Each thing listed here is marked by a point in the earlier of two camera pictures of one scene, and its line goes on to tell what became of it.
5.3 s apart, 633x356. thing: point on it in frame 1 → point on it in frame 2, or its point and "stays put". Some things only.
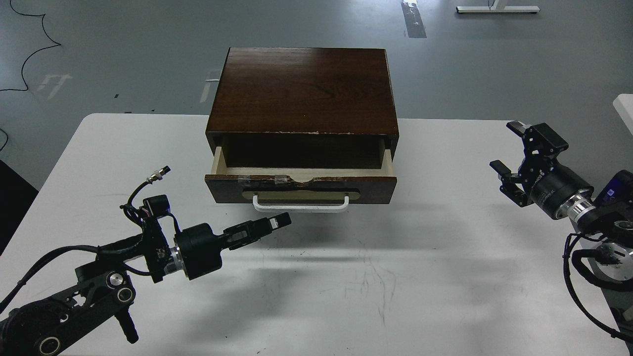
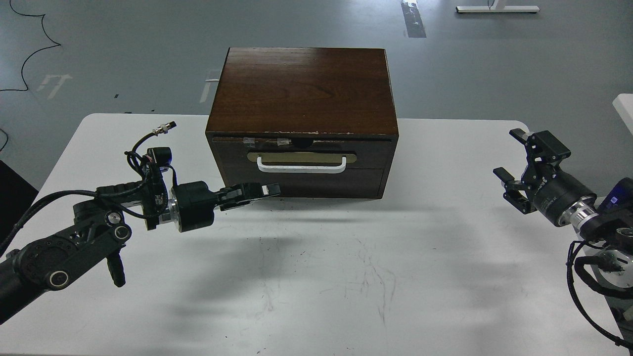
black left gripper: x=199 y=249 → x=192 y=203
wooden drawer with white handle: x=299 y=189 → x=302 y=161
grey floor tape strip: x=414 y=22 stays put
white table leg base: x=497 y=6 stays put
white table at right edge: x=623 y=104 stays put
